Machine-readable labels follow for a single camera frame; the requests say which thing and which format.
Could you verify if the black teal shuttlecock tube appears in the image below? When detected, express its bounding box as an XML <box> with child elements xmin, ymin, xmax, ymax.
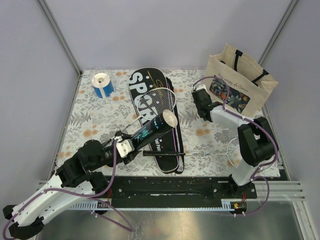
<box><xmin>131</xmin><ymin>109</ymin><xmax>173</xmax><ymax>150</ymax></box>

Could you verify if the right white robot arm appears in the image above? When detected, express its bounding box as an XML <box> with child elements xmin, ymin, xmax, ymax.
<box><xmin>191</xmin><ymin>88</ymin><xmax>278</xmax><ymax>198</ymax></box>

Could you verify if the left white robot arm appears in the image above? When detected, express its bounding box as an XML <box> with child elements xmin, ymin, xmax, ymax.
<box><xmin>2</xmin><ymin>134</ymin><xmax>140</xmax><ymax>240</ymax></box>

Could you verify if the white badminton racket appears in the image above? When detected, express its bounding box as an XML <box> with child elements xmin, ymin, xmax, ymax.
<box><xmin>123</xmin><ymin>87</ymin><xmax>177</xmax><ymax>130</ymax></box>

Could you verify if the clear tube lid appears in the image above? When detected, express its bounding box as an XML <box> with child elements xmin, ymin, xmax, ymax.
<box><xmin>187</xmin><ymin>135</ymin><xmax>200</xmax><ymax>146</ymax></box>

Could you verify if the floral patterned table cloth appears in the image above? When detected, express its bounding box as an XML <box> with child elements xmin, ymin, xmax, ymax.
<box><xmin>57</xmin><ymin>69</ymin><xmax>241</xmax><ymax>177</ymax></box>

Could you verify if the black racket cover bag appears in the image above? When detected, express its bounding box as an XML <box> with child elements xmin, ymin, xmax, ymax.
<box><xmin>127</xmin><ymin>66</ymin><xmax>185</xmax><ymax>175</ymax></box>

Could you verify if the beige floral tote bag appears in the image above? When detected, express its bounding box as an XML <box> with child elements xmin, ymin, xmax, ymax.
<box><xmin>202</xmin><ymin>44</ymin><xmax>278</xmax><ymax>117</ymax></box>

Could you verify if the blue white tape roll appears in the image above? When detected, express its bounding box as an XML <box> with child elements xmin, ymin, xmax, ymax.
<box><xmin>91</xmin><ymin>73</ymin><xmax>114</xmax><ymax>99</ymax></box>

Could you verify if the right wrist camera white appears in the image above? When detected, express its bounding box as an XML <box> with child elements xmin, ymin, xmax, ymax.
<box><xmin>193</xmin><ymin>84</ymin><xmax>208</xmax><ymax>92</ymax></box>

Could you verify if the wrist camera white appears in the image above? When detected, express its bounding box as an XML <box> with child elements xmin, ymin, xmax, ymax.
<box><xmin>193</xmin><ymin>84</ymin><xmax>208</xmax><ymax>92</ymax></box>
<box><xmin>116</xmin><ymin>139</ymin><xmax>135</xmax><ymax>158</ymax></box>

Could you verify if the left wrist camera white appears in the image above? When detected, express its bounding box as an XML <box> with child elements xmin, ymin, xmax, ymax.
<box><xmin>116</xmin><ymin>139</ymin><xmax>135</xmax><ymax>158</ymax></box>

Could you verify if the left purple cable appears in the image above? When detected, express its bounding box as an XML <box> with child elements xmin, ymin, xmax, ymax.
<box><xmin>2</xmin><ymin>139</ymin><xmax>135</xmax><ymax>237</ymax></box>

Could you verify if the purple cable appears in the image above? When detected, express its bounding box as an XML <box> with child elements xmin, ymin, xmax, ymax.
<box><xmin>2</xmin><ymin>139</ymin><xmax>135</xmax><ymax>237</ymax></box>
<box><xmin>192</xmin><ymin>76</ymin><xmax>280</xmax><ymax>216</ymax></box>

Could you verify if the black handled badminton racket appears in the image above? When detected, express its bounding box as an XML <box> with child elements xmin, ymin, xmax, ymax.
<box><xmin>142</xmin><ymin>136</ymin><xmax>278</xmax><ymax>174</ymax></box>

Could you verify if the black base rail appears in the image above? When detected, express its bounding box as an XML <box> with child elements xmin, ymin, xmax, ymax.
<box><xmin>101</xmin><ymin>176</ymin><xmax>257</xmax><ymax>209</ymax></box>

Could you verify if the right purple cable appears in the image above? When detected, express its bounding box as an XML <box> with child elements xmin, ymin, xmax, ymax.
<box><xmin>192</xmin><ymin>76</ymin><xmax>280</xmax><ymax>216</ymax></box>

